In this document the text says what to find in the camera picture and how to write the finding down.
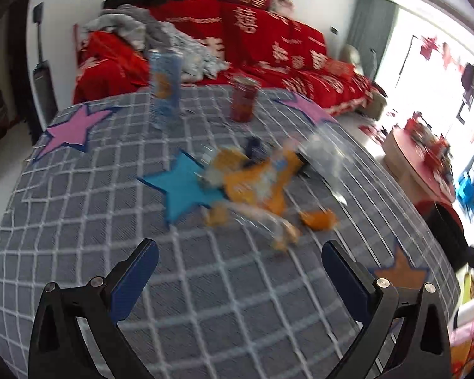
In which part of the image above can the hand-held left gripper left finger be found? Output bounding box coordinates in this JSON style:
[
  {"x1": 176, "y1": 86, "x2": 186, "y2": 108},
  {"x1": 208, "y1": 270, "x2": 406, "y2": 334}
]
[{"x1": 28, "y1": 239, "x2": 159, "y2": 379}]

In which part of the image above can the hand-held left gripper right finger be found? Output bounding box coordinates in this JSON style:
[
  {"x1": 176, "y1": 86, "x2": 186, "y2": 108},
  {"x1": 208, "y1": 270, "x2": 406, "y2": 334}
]
[{"x1": 322, "y1": 239, "x2": 453, "y2": 379}]

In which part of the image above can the black trash bin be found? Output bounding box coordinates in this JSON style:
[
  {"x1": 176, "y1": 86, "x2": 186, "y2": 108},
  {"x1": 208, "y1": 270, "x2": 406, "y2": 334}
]
[{"x1": 426, "y1": 201, "x2": 469, "y2": 274}]

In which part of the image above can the orange peel piece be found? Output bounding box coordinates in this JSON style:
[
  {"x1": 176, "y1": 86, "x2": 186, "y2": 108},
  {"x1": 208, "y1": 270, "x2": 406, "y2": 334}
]
[
  {"x1": 299, "y1": 209, "x2": 337, "y2": 232},
  {"x1": 272, "y1": 224, "x2": 301, "y2": 252},
  {"x1": 204, "y1": 204, "x2": 230, "y2": 228}
]

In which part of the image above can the clear plastic bag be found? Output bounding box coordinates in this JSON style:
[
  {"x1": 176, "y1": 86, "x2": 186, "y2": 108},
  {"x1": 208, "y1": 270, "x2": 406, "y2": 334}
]
[{"x1": 299, "y1": 125, "x2": 361, "y2": 207}]

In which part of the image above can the orange snack packet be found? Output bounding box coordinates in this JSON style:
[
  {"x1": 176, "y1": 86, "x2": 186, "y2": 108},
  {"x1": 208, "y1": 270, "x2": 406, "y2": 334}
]
[{"x1": 203, "y1": 145, "x2": 303, "y2": 216}]

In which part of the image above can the blue plastic stool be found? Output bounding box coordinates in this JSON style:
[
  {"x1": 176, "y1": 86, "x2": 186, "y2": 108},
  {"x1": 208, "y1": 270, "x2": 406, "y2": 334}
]
[{"x1": 455, "y1": 165, "x2": 474, "y2": 214}]

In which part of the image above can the red stool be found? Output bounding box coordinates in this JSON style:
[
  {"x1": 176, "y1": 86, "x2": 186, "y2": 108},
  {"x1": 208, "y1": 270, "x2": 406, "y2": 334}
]
[{"x1": 413, "y1": 199, "x2": 459, "y2": 226}]

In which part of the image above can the grey checked star tablecloth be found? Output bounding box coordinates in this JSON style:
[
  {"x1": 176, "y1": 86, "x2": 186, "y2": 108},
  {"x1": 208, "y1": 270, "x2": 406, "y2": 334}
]
[{"x1": 0, "y1": 85, "x2": 463, "y2": 379}]

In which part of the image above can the round red coffee table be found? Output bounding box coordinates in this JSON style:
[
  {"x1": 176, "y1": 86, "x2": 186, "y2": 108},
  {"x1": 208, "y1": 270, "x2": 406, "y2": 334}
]
[{"x1": 382, "y1": 125, "x2": 458, "y2": 207}]

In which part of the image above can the cluster of bottles and boxes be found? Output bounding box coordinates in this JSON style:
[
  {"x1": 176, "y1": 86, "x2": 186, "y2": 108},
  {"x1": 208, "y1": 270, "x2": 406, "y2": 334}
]
[{"x1": 404, "y1": 111, "x2": 453, "y2": 166}]

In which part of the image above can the red floor mat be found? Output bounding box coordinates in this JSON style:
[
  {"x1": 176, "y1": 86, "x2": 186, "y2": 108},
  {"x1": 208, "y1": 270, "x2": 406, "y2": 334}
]
[{"x1": 359, "y1": 124, "x2": 388, "y2": 143}]

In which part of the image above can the tall blue drink can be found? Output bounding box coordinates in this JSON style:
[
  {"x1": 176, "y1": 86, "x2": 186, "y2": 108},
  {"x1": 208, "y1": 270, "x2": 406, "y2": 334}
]
[{"x1": 148, "y1": 47, "x2": 183, "y2": 128}]

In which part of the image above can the beige armchair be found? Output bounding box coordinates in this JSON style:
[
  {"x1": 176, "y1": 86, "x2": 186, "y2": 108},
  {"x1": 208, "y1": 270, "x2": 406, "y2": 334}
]
[{"x1": 339, "y1": 45, "x2": 388, "y2": 122}]

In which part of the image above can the row of hanging clothes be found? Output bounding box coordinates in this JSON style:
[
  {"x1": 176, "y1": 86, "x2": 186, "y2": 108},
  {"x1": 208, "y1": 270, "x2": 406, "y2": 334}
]
[{"x1": 410, "y1": 35, "x2": 474, "y2": 104}]

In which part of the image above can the red drink can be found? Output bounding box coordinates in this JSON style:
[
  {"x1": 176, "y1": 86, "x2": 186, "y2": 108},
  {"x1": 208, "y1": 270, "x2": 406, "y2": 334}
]
[{"x1": 229, "y1": 76, "x2": 260, "y2": 123}]

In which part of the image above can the upright vacuum cleaner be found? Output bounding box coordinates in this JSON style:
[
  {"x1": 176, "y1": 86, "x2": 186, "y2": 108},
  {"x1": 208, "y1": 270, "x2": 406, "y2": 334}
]
[{"x1": 32, "y1": 3, "x2": 58, "y2": 128}]

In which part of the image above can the small red embroidered cushion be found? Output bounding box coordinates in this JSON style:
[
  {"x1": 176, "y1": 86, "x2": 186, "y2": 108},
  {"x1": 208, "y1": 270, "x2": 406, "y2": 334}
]
[{"x1": 327, "y1": 57, "x2": 357, "y2": 78}]

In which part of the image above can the pale blue printed blanket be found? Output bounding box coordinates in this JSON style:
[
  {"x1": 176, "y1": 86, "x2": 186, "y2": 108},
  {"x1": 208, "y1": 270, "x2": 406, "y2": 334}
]
[{"x1": 158, "y1": 31, "x2": 230, "y2": 84}]

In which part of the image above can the grey garment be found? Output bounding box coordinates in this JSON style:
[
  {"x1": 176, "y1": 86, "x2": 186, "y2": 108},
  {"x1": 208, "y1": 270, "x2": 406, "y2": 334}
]
[{"x1": 82, "y1": 4, "x2": 171, "y2": 53}]

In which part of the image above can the red printed sofa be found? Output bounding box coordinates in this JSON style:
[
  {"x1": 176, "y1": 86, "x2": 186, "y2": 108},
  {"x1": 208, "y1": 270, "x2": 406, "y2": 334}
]
[{"x1": 72, "y1": 0, "x2": 380, "y2": 116}]

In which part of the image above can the grey-green curtain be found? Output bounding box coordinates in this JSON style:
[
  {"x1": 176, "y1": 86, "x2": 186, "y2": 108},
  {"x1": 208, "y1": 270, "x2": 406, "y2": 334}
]
[{"x1": 347, "y1": 0, "x2": 398, "y2": 72}]

